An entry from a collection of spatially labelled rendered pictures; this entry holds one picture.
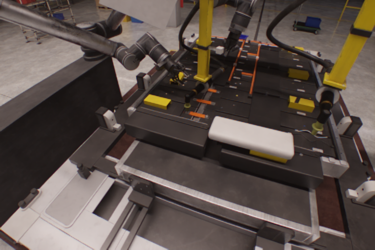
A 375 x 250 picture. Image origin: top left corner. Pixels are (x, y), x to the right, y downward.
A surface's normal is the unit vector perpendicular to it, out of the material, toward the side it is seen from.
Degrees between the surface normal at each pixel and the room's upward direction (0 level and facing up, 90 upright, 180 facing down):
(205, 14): 90
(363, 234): 0
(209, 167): 0
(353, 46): 90
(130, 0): 90
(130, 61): 90
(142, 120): 0
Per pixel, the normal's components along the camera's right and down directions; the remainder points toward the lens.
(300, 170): 0.00, -0.77
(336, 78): -0.57, 0.53
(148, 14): 0.11, 0.64
